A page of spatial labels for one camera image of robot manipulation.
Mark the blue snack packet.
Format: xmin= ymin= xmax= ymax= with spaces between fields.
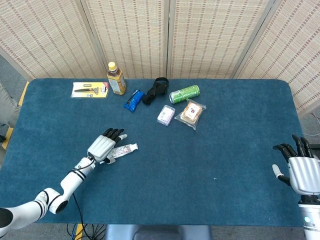
xmin=123 ymin=89 xmax=146 ymax=112

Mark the woven bamboo screen panel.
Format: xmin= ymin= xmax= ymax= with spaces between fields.
xmin=166 ymin=0 xmax=272 ymax=80
xmin=79 ymin=0 xmax=173 ymax=80
xmin=0 ymin=0 xmax=106 ymax=81
xmin=233 ymin=0 xmax=320 ymax=117

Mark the purple floss pick box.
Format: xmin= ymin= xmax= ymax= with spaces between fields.
xmin=157 ymin=104 xmax=176 ymax=127

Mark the teal felt table cover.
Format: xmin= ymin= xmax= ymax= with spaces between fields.
xmin=0 ymin=78 xmax=310 ymax=228

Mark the razor in yellow blister pack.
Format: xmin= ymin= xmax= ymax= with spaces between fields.
xmin=71 ymin=81 xmax=110 ymax=99

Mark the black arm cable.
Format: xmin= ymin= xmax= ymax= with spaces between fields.
xmin=66 ymin=156 xmax=101 ymax=240

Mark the white floral toothpaste tube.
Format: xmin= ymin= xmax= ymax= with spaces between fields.
xmin=110 ymin=144 xmax=133 ymax=160

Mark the yellow tea bottle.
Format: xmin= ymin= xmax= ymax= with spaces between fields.
xmin=106 ymin=61 xmax=127 ymax=96

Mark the green drink can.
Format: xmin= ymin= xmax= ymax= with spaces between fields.
xmin=168 ymin=84 xmax=201 ymax=105

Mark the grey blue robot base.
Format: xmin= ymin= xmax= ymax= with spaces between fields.
xmin=106 ymin=224 xmax=213 ymax=240

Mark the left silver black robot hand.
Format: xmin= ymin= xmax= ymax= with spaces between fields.
xmin=86 ymin=127 xmax=128 ymax=165

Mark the sandwich in clear bag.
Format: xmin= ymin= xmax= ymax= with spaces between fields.
xmin=174 ymin=98 xmax=207 ymax=131

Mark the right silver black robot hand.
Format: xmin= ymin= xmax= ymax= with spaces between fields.
xmin=272 ymin=134 xmax=320 ymax=196

